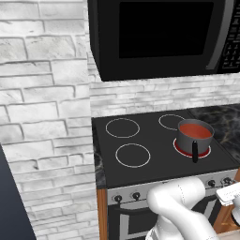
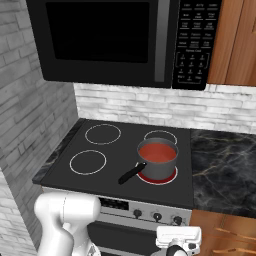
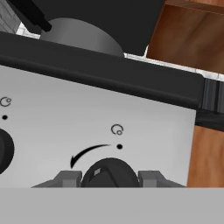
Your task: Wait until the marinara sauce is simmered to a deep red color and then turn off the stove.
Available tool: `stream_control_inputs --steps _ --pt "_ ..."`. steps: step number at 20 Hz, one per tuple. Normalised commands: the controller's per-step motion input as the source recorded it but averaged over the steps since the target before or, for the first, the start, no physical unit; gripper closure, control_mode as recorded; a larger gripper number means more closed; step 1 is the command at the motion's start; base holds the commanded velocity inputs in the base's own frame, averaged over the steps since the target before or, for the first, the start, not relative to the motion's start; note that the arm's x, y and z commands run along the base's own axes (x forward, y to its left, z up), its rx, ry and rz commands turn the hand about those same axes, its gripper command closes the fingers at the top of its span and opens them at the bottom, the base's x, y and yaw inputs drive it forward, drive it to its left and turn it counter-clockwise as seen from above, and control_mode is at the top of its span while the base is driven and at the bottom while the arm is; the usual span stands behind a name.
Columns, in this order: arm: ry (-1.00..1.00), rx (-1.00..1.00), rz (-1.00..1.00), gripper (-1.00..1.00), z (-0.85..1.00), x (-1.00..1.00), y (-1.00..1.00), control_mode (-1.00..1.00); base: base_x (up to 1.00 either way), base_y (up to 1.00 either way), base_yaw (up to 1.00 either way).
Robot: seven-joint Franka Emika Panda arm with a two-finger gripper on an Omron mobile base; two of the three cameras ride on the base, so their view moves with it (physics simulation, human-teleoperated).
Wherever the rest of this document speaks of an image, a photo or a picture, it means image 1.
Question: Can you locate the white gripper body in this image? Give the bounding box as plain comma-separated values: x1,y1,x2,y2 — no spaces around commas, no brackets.
215,182,240,207

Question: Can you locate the red marinara sauce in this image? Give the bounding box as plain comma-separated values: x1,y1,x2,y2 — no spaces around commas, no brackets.
180,123,213,140

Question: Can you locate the black and steel stove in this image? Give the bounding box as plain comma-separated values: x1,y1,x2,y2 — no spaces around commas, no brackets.
91,109,240,240

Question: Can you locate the brown wooden cupboard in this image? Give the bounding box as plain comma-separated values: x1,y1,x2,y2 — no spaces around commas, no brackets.
213,202,240,234
96,187,109,240

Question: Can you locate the steel oven door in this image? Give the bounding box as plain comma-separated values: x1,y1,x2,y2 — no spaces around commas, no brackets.
107,194,227,240

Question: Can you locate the black microwave oven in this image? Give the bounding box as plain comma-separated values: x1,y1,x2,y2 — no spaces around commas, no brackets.
86,0,240,83

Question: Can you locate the dark fridge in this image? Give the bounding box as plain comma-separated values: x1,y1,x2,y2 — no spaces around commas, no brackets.
0,143,38,240

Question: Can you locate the grey pot with black handle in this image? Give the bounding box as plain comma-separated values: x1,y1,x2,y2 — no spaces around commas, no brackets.
176,118,216,164

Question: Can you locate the black oven door handle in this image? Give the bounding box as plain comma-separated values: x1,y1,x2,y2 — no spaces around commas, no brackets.
112,194,220,218

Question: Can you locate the grey microwave door handle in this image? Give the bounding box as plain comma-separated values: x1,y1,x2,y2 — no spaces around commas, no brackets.
205,0,236,71

